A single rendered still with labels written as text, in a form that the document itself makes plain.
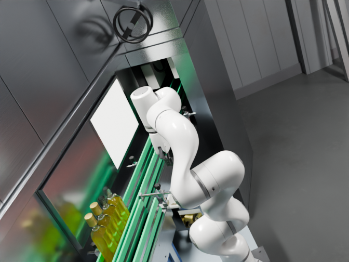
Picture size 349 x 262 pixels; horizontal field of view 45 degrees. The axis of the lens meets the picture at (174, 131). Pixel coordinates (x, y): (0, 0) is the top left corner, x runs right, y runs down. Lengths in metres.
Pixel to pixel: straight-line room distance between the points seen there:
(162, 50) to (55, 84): 0.80
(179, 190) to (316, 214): 2.08
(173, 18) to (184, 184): 1.36
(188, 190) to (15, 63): 0.89
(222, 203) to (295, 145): 2.51
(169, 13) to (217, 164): 1.32
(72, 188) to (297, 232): 1.76
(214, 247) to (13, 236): 0.70
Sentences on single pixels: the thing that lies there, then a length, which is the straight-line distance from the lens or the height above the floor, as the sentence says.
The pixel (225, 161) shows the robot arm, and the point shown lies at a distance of 1.22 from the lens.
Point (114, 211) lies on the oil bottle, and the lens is 1.80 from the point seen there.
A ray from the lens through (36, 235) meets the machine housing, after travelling 1.69.
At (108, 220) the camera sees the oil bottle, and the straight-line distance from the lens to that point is 1.77.
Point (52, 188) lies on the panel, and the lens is 1.73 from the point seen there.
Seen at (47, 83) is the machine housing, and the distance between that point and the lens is 1.87.
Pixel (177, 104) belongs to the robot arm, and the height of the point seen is 1.62.
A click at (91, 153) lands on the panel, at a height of 1.37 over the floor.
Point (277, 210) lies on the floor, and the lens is 3.27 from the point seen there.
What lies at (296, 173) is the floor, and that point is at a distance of 3.53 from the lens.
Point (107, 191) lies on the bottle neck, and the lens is 1.81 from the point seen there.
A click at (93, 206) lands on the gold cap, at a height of 1.33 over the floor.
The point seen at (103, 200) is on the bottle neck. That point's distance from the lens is 1.77.
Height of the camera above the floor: 2.30
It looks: 30 degrees down
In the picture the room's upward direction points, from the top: 23 degrees counter-clockwise
